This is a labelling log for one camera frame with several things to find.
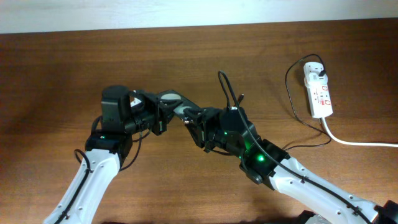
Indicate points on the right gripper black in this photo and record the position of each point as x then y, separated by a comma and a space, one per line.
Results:
203, 123

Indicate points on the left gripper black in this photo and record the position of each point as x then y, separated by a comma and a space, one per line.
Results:
161, 110

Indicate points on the black smartphone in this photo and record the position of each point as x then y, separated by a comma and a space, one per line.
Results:
169, 101

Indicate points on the white power strip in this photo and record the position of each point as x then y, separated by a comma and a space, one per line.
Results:
319, 96

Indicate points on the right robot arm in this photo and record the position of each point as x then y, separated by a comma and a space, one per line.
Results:
265, 163

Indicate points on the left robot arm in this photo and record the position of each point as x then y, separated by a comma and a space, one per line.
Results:
125, 112

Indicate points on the white charger adapter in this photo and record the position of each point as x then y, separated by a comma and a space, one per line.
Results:
316, 78

